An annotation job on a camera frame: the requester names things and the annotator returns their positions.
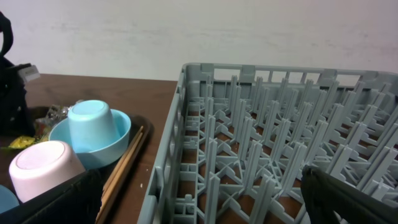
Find light blue cup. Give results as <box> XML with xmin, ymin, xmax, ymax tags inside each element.
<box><xmin>68</xmin><ymin>100</ymin><xmax>120</xmax><ymax>152</ymax></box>

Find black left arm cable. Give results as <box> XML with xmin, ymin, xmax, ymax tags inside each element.
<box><xmin>0</xmin><ymin>11</ymin><xmax>15</xmax><ymax>58</ymax></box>

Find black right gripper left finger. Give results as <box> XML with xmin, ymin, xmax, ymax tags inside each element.
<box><xmin>1</xmin><ymin>169</ymin><xmax>103</xmax><ymax>224</ymax></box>

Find brown serving tray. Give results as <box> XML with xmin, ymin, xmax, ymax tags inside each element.
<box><xmin>1</xmin><ymin>115</ymin><xmax>152</xmax><ymax>223</ymax></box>

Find grey dishwasher rack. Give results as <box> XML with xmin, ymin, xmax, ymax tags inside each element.
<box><xmin>138</xmin><ymin>63</ymin><xmax>397</xmax><ymax>223</ymax></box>

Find wooden chopstick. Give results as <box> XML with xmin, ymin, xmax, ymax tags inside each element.
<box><xmin>103</xmin><ymin>126</ymin><xmax>144</xmax><ymax>195</ymax></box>
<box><xmin>95</xmin><ymin>133</ymin><xmax>143</xmax><ymax>224</ymax></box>

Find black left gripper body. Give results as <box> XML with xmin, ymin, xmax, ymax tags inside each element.
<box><xmin>1</xmin><ymin>57</ymin><xmax>40</xmax><ymax>136</ymax></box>

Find yellow silver snack wrapper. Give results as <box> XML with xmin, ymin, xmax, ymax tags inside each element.
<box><xmin>1</xmin><ymin>105</ymin><xmax>73</xmax><ymax>151</ymax></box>

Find dark blue plate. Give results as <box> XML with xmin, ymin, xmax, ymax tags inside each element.
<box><xmin>0</xmin><ymin>185</ymin><xmax>19</xmax><ymax>213</ymax></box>

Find light blue bowl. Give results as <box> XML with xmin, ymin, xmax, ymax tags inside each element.
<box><xmin>49</xmin><ymin>109</ymin><xmax>132</xmax><ymax>169</ymax></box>

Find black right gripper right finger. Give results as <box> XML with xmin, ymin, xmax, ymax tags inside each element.
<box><xmin>300</xmin><ymin>166</ymin><xmax>397</xmax><ymax>224</ymax></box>

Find white cup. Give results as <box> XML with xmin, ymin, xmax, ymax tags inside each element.
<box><xmin>9</xmin><ymin>141</ymin><xmax>85</xmax><ymax>202</ymax></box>

